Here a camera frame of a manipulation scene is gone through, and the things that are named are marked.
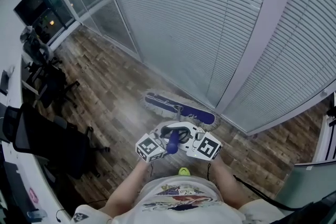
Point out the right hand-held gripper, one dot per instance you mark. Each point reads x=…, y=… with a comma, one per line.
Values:
x=207, y=147

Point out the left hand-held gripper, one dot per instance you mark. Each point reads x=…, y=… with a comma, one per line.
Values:
x=149, y=148

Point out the blue mop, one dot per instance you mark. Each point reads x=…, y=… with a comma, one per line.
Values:
x=194, y=114

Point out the person's right forearm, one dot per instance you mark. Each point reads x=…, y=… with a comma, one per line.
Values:
x=225, y=181

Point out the person's left forearm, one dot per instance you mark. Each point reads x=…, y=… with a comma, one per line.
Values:
x=128, y=186

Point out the yellow-green shoe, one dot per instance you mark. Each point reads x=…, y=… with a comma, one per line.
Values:
x=184, y=171

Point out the white printed t-shirt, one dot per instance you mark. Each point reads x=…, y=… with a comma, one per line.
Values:
x=183, y=215

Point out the black mesh office chair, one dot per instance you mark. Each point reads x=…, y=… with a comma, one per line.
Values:
x=52, y=144

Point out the white venetian blinds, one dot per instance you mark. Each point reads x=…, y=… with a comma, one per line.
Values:
x=183, y=21

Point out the long white desk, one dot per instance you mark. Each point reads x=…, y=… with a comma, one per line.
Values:
x=39, y=178

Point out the black headrest office chair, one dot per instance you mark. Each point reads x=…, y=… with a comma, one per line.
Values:
x=52, y=81

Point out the pink sticker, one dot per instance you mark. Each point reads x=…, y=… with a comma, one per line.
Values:
x=33, y=196

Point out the clear water bottle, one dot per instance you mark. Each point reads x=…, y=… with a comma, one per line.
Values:
x=36, y=214

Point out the grey-green partition panel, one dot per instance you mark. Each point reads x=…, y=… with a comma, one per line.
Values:
x=309, y=186

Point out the black flat laptop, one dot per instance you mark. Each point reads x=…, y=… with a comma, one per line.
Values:
x=14, y=181

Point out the dark open laptop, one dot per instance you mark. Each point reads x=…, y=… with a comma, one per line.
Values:
x=2, y=123

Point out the grey jacket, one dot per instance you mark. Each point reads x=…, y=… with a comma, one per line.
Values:
x=34, y=44

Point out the black computer monitor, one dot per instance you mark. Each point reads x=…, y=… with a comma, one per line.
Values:
x=323, y=209

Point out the small dark monitor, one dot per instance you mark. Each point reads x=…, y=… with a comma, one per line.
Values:
x=4, y=82

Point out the dark window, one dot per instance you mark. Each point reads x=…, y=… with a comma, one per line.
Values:
x=34, y=11

